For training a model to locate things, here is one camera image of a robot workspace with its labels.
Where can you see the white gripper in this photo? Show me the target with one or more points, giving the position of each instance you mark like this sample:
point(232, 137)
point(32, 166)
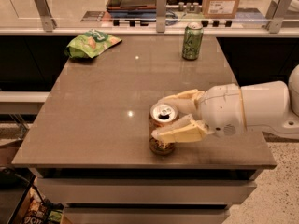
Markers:
point(221, 109)

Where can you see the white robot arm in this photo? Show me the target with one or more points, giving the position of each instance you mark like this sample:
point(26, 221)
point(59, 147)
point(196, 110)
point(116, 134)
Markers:
point(271, 107)

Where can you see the green soda can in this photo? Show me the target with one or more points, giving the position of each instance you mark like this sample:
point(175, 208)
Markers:
point(192, 41)

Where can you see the green rice chip bag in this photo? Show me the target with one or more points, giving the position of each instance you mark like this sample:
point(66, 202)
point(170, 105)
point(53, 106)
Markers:
point(90, 44)

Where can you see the cardboard box with label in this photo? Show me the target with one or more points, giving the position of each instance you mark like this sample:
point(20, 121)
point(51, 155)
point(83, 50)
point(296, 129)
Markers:
point(221, 9)

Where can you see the upper white drawer front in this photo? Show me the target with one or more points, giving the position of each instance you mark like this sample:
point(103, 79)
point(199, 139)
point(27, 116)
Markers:
point(145, 191)

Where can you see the white drawer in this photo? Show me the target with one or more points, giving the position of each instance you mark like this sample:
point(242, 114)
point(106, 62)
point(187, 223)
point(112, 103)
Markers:
point(145, 216)
point(145, 191)

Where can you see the lower white drawer front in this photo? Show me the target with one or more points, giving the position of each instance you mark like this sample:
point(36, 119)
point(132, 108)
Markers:
point(145, 216)

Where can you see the snack bags on floor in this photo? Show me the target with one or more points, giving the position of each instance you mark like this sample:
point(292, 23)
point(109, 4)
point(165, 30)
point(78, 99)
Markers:
point(41, 211)

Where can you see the middle metal glass bracket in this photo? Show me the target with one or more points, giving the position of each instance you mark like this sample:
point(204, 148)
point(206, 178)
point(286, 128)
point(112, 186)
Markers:
point(160, 15)

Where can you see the metal glass bracket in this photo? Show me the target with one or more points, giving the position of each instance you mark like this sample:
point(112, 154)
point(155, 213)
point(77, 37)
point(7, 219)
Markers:
point(160, 15)
point(281, 14)
point(48, 22)

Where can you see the right metal glass bracket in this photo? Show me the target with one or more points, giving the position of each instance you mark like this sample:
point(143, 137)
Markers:
point(281, 14)

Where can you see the left metal glass bracket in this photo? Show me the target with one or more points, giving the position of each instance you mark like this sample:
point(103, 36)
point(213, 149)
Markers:
point(48, 22)

